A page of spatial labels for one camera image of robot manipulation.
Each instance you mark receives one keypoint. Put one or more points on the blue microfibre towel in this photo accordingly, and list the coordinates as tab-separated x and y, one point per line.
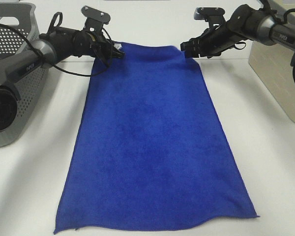
151	153

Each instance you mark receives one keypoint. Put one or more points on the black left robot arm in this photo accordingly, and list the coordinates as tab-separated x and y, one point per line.
52	47

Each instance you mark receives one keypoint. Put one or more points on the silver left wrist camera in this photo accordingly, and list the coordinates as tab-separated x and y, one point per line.
95	19

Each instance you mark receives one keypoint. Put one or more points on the beige storage box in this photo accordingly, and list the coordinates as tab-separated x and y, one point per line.
272	56

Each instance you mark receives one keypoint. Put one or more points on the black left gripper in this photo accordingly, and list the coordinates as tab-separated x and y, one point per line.
102	47

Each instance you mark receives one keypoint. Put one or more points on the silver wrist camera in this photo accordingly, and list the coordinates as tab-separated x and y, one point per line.
95	19
214	16

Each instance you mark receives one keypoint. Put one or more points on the grey perforated plastic basket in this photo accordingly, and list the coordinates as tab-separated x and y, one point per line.
21	17

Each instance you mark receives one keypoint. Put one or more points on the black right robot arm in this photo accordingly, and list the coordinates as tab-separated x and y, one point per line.
246	23

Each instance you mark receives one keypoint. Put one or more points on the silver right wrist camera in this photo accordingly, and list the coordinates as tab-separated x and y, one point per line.
214	16

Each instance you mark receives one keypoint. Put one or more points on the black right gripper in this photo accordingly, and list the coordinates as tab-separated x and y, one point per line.
210	44

